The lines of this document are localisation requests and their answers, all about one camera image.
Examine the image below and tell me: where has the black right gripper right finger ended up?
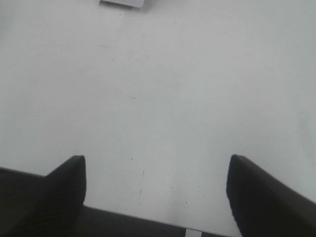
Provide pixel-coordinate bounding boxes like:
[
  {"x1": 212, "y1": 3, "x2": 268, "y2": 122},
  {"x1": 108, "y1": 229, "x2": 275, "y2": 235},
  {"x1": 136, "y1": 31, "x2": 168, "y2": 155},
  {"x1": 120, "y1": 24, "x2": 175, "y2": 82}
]
[{"x1": 226, "y1": 155, "x2": 316, "y2": 237}]

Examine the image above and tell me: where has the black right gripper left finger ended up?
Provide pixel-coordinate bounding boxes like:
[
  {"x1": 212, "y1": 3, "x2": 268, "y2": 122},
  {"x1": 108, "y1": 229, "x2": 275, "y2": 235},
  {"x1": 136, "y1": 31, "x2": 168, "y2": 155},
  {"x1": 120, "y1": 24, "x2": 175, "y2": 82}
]
[{"x1": 0, "y1": 156, "x2": 86, "y2": 237}]

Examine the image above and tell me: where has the white microwave oven body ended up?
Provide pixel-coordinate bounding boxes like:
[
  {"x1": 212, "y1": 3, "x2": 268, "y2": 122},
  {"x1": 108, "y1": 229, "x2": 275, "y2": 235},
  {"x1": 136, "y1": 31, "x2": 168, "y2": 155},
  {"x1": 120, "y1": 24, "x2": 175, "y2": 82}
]
[{"x1": 101, "y1": 0, "x2": 144, "y2": 8}]

